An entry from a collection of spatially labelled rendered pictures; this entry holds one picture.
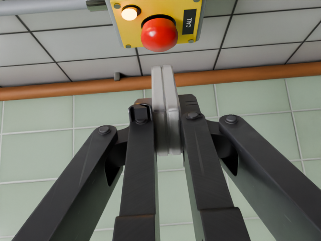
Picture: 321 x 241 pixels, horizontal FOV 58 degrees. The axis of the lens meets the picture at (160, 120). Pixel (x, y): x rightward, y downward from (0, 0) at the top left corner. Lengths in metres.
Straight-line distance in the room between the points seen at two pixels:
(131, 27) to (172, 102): 0.19
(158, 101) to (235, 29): 0.36
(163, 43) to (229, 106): 0.33
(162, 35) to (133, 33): 0.05
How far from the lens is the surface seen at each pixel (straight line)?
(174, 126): 0.15
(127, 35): 0.34
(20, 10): 0.38
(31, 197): 0.64
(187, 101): 0.17
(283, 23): 0.52
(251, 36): 0.53
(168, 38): 0.31
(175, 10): 0.31
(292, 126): 0.64
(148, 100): 0.18
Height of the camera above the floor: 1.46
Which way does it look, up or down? 1 degrees up
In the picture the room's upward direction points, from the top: 95 degrees counter-clockwise
